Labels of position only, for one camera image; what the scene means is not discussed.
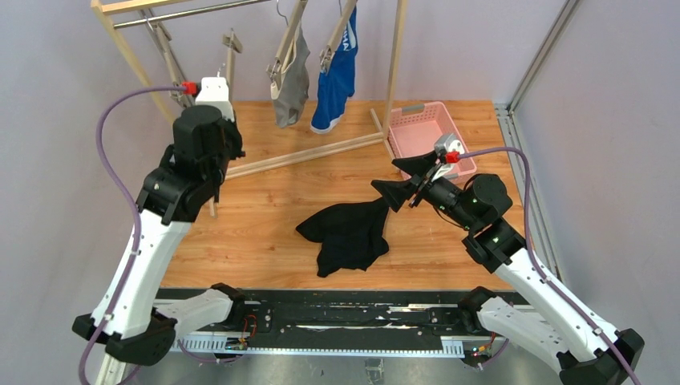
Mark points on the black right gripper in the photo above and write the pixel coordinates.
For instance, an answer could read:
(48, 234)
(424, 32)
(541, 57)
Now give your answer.
(419, 184)

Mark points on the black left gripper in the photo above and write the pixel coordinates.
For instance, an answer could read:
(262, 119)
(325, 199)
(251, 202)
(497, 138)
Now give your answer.
(230, 147)

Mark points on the black underwear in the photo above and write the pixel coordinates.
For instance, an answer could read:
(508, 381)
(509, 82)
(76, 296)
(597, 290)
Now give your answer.
(351, 235)

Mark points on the grey beige underwear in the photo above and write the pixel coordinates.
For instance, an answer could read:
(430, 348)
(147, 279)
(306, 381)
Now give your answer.
(289, 98)

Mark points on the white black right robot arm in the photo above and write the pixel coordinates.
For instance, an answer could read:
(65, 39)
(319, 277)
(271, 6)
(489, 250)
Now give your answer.
(579, 345)

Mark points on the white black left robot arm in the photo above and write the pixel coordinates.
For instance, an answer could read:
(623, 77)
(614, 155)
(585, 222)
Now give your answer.
(129, 325)

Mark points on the blue underwear white trim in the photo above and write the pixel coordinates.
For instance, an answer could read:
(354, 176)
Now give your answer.
(337, 84)

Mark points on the pink perforated plastic basket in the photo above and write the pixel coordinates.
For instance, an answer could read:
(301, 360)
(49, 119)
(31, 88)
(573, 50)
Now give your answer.
(415, 130)

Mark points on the wooden clothes rack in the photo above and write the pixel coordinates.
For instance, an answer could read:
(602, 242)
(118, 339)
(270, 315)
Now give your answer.
(247, 31)

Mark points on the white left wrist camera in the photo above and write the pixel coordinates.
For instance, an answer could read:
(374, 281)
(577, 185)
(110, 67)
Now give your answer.
(214, 91)

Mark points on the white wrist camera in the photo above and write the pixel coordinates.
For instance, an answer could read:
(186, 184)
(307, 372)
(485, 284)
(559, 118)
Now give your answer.
(448, 149)
(214, 91)

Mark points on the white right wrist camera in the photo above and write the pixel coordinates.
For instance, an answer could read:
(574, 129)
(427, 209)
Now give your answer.
(448, 149)

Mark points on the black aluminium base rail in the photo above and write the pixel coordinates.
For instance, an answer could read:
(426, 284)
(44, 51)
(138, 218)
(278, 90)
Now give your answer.
(340, 337)

